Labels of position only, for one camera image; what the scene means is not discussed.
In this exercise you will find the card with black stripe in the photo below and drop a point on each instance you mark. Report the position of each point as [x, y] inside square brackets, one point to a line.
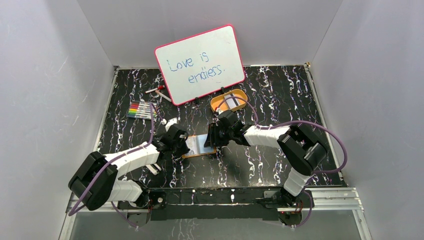
[231, 101]

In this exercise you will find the small white object on table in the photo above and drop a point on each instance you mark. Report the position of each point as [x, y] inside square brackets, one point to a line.
[155, 169]

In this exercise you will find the pack of coloured markers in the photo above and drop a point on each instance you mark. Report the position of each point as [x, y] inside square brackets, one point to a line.
[141, 110]

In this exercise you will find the pink framed whiteboard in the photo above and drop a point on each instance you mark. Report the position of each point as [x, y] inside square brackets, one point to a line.
[199, 65]

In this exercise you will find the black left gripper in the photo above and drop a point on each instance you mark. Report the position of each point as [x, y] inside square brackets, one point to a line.
[180, 142]

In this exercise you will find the orange leather card holder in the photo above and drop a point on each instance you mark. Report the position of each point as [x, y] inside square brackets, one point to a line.
[195, 143]

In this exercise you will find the orange oval tray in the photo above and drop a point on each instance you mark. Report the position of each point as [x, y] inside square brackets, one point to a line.
[219, 100]

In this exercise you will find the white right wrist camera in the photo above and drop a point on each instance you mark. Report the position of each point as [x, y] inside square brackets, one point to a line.
[219, 110]

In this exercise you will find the white marker pen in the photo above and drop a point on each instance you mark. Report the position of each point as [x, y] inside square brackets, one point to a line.
[163, 95]

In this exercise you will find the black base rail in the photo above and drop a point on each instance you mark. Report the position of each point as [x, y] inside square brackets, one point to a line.
[221, 203]

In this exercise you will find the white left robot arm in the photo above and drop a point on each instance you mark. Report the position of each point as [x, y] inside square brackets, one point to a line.
[98, 180]

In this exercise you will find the red capped marker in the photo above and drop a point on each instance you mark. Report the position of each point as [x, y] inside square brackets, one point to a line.
[160, 87]

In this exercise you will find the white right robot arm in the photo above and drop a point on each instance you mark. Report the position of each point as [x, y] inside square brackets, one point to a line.
[301, 146]

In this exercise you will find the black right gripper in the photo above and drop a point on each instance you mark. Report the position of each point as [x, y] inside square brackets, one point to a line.
[212, 133]

